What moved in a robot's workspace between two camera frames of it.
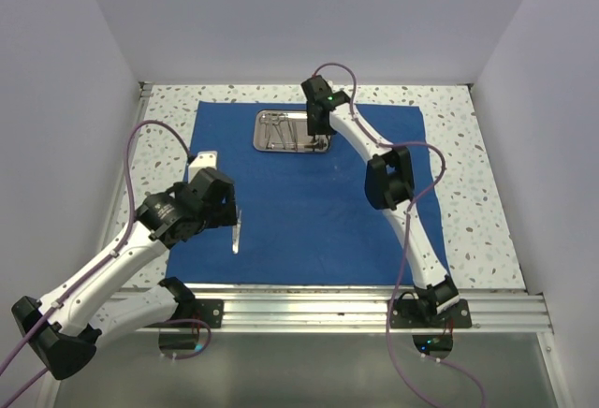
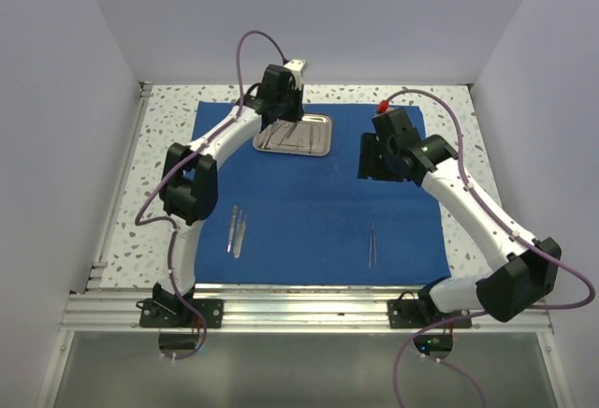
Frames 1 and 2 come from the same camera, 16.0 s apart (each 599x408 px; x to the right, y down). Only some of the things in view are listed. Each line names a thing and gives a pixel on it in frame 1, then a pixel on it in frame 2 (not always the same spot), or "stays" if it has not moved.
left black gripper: (225, 213) -> (298, 112)
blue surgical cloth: (306, 218) stays
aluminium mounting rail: (302, 309) stays
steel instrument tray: (286, 131) stays
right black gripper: (312, 129) -> (371, 143)
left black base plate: (210, 311) stays
